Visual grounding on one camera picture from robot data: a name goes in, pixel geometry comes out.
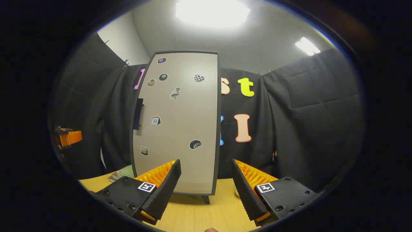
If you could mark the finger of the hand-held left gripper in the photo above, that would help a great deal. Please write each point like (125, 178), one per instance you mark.
(72, 137)

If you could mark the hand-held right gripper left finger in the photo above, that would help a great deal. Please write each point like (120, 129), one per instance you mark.
(165, 193)

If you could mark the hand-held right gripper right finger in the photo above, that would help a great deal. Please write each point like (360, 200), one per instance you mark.
(246, 193)

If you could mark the grey cabinet door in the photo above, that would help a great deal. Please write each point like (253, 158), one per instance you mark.
(183, 129)

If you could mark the grey cabinet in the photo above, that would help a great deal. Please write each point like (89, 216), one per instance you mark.
(219, 129)

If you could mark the green cover book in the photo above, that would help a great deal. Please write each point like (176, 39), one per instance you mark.
(127, 172)

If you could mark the white thick book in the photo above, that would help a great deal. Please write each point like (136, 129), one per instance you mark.
(112, 179)

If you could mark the black backdrop cloth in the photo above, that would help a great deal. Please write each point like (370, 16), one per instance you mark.
(305, 112)

